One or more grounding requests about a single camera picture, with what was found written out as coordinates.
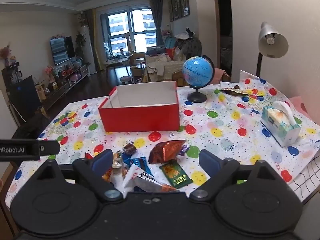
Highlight yellow snack packet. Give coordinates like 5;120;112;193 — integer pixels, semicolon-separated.
102;151;127;182

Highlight brown round cake snack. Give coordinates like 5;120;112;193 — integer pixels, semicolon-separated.
123;143;137;155

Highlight green snack packet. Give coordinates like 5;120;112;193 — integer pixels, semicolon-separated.
159;160;193;189

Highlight purple candy wrapper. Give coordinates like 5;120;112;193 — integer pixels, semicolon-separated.
178;145;190;156

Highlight white red snack packet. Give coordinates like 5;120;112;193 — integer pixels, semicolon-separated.
122;164;179;193

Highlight blue snack packet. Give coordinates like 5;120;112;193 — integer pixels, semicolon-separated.
122;153;152;175

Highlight copper foil snack bag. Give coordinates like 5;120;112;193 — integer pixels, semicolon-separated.
148;140;185;164

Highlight tv console cabinet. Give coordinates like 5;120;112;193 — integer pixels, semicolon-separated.
42;65;88;110

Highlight balloon pattern tablecloth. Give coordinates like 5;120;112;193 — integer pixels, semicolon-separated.
4;70;320;209

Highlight tissue pack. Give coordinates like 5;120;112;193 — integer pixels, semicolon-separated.
261;101;301;147

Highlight opened wrapper near globe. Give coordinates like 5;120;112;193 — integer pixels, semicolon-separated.
220;85;249;96

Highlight red cardboard box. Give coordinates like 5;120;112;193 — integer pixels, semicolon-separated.
98;81;180;132

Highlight small white stool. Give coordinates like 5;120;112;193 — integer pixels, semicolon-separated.
120;75;132;85

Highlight blue desk globe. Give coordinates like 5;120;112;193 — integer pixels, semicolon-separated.
182;55;215;103

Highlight wooden chair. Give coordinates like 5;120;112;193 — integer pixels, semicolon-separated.
171;70;188;87

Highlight round coffee table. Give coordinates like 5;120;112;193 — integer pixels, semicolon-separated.
104;54;133;75

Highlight silver desk lamp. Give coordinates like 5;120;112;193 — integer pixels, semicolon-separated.
256;21;289;77

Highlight wall television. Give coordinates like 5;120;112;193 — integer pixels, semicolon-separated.
50;36;75;66

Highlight dark framed wall pictures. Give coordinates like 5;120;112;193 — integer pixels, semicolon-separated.
169;0;190;22

